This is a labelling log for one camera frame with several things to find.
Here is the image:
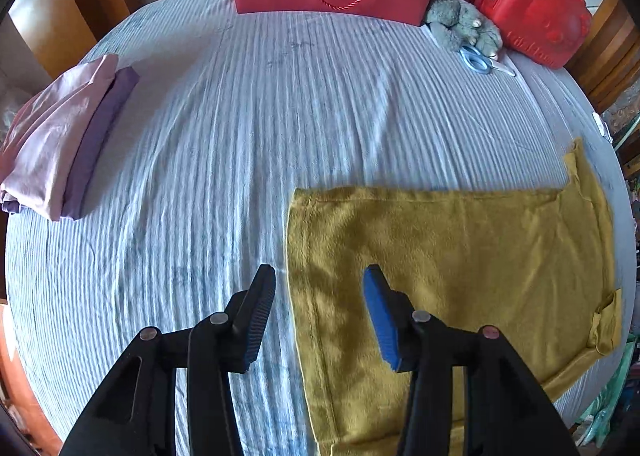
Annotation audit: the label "grey plush toy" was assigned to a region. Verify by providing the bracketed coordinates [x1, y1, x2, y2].
[425, 0, 503, 60]

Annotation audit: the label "folded pink garment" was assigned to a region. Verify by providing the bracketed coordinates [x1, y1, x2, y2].
[0, 54, 120, 222]

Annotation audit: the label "mustard yellow garment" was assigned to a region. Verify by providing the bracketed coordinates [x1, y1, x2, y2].
[286, 137, 623, 456]

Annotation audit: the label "red hard-shell suitcase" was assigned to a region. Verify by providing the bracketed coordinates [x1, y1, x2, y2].
[458, 0, 593, 70]

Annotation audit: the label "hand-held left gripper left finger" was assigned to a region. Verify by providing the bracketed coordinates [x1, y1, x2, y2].
[59, 265, 277, 456]

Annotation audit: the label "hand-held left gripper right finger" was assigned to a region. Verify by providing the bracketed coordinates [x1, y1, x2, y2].
[363, 265, 581, 456]

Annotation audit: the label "folded purple garment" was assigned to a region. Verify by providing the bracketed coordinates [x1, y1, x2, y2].
[0, 67, 140, 221]

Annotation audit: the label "blue-handled scissors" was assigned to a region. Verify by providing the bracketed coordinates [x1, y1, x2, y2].
[459, 45, 516, 77]

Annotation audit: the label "light blue striped bed sheet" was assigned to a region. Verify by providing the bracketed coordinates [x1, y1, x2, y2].
[4, 0, 627, 456]

